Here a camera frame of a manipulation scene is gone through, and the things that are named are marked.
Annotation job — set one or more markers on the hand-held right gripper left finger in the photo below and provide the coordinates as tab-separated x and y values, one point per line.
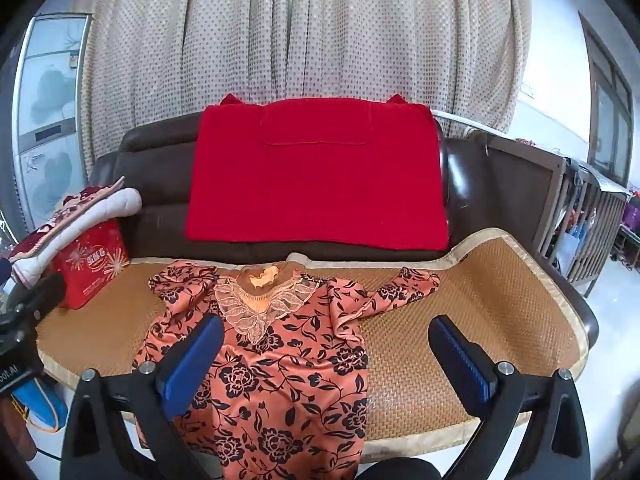
191	360

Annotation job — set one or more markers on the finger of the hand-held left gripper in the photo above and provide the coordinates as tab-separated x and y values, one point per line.
42	292

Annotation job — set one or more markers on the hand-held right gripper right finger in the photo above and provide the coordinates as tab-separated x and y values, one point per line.
460	355

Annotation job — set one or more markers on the orange floral blouse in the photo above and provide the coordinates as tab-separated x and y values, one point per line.
280	385

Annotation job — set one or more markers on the woven rattan mat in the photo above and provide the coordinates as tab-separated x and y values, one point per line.
475	320

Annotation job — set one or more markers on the blue and orange item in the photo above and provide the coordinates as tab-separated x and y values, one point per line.
45	405

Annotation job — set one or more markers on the red gift box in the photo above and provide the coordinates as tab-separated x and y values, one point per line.
95	265

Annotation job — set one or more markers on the red and white folded quilt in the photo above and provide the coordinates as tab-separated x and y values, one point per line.
100	207

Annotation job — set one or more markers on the dark cloth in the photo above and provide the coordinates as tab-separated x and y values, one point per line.
400	470

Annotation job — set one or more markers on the brown leather sofa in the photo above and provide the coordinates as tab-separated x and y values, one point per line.
155	200

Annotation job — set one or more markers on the wooden crib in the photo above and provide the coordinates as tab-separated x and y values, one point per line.
550	200

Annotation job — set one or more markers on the red knitted cloth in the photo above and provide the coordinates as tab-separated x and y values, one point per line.
310	185

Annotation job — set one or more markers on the wooden framed window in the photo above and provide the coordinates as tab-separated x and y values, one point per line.
592	60

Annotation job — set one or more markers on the beige dotted curtain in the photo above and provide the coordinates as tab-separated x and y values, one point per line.
300	35

